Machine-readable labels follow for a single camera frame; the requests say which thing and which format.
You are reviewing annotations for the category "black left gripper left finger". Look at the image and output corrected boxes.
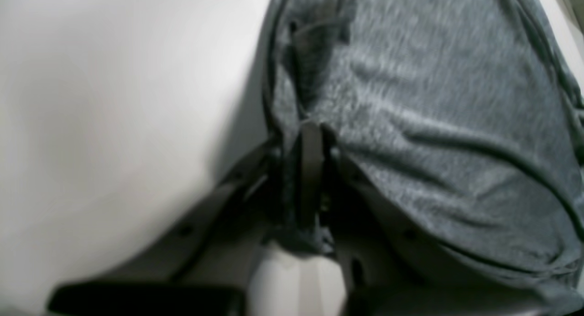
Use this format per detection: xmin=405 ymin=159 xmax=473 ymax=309
xmin=48 ymin=139 xmax=282 ymax=316

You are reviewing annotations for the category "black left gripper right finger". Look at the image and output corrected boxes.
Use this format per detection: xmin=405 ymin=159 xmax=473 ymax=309
xmin=299 ymin=122 xmax=548 ymax=316

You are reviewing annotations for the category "grey t-shirt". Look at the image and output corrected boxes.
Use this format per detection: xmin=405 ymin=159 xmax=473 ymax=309
xmin=266 ymin=0 xmax=583 ymax=316

